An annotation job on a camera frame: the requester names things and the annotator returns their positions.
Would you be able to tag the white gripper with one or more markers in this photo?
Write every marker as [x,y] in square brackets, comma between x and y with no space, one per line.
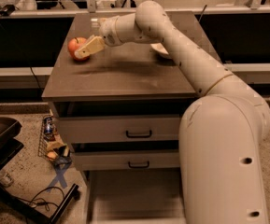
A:
[108,31]

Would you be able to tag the red apple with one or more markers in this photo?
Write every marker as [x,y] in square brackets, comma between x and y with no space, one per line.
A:
[73,45]

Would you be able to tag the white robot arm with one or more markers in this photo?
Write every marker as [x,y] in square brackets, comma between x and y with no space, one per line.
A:
[219,134]

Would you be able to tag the grey drawer cabinet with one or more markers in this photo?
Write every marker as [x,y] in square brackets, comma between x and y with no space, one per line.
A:
[129,80]

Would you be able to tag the top grey drawer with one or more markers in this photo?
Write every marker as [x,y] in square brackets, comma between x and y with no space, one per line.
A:
[109,129]

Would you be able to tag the middle grey drawer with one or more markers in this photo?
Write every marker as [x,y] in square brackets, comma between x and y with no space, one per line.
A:
[119,160]

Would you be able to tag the bottom open grey drawer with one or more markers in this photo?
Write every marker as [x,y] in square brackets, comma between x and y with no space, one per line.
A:
[151,196]

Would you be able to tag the white paper bowl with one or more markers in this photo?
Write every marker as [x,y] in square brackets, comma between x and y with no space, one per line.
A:
[159,48]

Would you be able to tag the black device on ledge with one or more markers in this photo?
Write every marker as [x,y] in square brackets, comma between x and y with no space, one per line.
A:
[7,10]

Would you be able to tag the blue soda can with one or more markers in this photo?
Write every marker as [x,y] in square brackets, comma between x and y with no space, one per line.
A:
[48,128]

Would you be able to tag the black cart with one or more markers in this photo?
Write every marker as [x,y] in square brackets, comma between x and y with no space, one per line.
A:
[31,173]

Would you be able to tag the blue tape cross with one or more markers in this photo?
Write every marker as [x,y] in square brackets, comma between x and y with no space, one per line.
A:
[59,176]

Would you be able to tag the wire basket with snacks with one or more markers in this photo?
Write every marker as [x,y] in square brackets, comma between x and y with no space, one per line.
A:
[51,145]

